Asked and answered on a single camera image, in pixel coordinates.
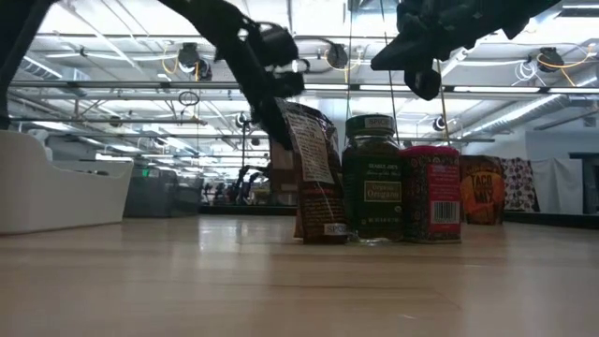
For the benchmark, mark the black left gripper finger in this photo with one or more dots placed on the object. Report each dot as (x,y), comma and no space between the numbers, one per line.
(269,117)

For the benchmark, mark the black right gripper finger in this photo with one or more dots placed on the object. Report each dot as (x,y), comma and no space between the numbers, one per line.
(423,84)
(398,58)

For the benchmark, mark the green lid spice jar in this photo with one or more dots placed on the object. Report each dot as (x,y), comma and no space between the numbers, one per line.
(374,164)

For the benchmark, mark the dark brown spice pouch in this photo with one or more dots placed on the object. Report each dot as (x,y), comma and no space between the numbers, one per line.
(323,206)

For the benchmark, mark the red lid spice tin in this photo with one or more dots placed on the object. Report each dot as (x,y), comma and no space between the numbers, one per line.
(428,196)

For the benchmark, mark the orange taco mix packet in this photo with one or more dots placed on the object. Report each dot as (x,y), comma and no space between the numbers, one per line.
(482,192)

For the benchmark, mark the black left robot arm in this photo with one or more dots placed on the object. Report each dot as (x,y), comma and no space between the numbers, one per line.
(196,11)

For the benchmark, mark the distant black robot arms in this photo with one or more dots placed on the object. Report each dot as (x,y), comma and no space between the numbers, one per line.
(243,185)

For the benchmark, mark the long ceiling light bar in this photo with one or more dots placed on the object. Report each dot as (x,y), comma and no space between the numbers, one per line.
(496,89)

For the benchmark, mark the patterned hanging cloth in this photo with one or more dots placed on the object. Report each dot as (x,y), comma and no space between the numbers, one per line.
(517,185)

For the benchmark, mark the white hanging cloth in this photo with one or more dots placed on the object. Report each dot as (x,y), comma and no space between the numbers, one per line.
(557,185)

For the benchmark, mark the dark cabinet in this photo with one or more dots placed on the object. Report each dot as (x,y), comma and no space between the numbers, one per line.
(590,187)

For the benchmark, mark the white plastic bin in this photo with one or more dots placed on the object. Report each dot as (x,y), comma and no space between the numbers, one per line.
(56,196)

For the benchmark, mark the black table frame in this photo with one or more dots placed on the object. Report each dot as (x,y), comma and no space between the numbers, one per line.
(243,210)

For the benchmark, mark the silver ventilation duct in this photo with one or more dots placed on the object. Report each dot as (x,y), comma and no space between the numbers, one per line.
(524,114)

